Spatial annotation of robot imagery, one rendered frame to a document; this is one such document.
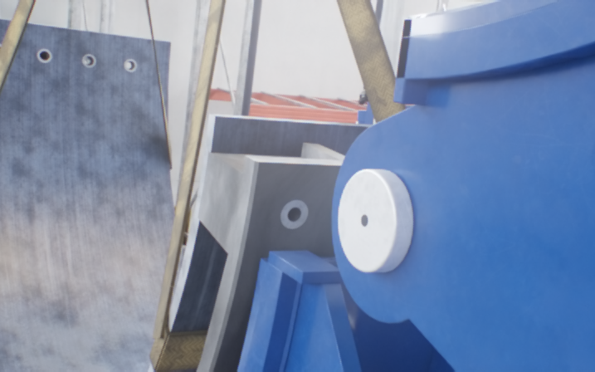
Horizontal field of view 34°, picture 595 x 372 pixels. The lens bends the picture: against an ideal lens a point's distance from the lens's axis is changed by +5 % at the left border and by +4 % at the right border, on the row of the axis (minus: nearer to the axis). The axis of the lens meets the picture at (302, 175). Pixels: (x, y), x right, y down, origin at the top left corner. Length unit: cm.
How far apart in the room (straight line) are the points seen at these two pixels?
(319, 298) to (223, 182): 27
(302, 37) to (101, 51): 665
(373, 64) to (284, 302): 78
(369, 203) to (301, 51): 897
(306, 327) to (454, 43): 52
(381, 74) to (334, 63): 834
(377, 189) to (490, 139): 18
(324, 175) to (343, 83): 900
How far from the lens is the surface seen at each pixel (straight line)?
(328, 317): 135
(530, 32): 99
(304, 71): 1020
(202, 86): 185
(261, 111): 845
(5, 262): 332
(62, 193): 347
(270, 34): 996
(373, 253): 119
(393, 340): 163
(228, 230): 149
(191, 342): 174
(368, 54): 205
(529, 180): 103
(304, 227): 148
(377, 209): 118
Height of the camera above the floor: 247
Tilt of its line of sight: 10 degrees down
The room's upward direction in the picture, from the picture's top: 8 degrees clockwise
